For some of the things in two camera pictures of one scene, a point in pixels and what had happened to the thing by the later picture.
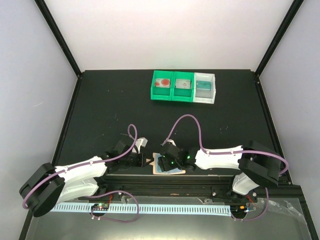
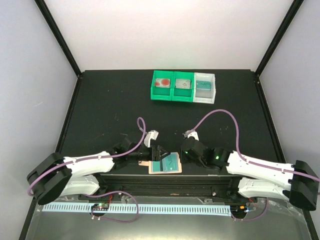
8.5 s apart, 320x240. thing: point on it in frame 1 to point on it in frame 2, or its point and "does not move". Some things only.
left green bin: [162, 93] does not move
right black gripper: [164, 165] to [184, 156]
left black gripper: [142, 163] to [156, 157]
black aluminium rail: [169, 185] does not move
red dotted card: [164, 83] does not move
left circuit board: [100, 206] does not move
